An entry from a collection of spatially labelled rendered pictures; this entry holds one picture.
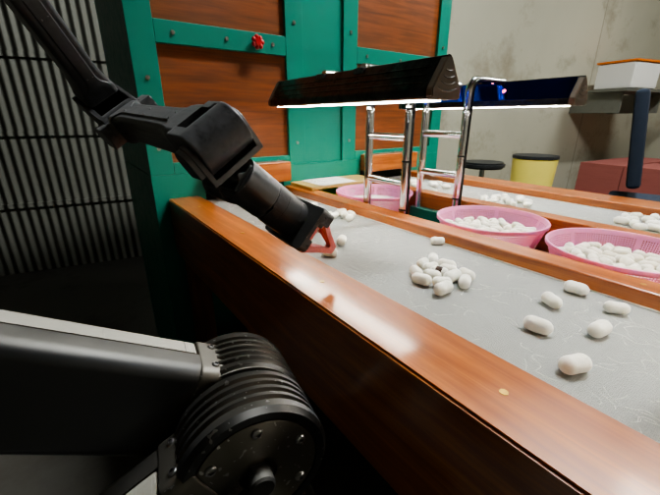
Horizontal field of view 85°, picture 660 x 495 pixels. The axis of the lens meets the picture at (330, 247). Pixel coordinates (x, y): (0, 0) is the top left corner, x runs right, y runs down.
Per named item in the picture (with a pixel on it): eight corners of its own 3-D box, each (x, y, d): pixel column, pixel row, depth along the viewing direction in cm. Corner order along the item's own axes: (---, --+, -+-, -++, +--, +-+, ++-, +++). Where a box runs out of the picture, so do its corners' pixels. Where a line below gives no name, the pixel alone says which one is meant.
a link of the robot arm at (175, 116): (87, 124, 66) (135, 90, 70) (112, 149, 70) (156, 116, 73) (172, 150, 37) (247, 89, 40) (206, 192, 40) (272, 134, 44)
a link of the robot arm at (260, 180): (229, 194, 42) (254, 154, 43) (206, 187, 47) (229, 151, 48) (270, 224, 47) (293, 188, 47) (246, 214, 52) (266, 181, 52)
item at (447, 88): (432, 98, 62) (436, 51, 60) (267, 106, 109) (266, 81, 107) (461, 99, 66) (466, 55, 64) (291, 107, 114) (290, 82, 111)
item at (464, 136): (456, 230, 114) (475, 74, 98) (409, 216, 129) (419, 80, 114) (490, 220, 124) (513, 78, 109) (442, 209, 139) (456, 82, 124)
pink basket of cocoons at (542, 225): (538, 281, 78) (547, 240, 75) (418, 257, 92) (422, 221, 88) (546, 247, 99) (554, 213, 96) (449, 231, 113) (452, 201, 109)
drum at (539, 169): (493, 217, 387) (503, 153, 365) (520, 213, 404) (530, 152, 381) (527, 227, 352) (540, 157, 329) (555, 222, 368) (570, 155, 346)
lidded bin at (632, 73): (616, 91, 439) (622, 65, 430) (658, 88, 403) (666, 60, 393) (589, 89, 418) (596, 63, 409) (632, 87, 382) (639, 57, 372)
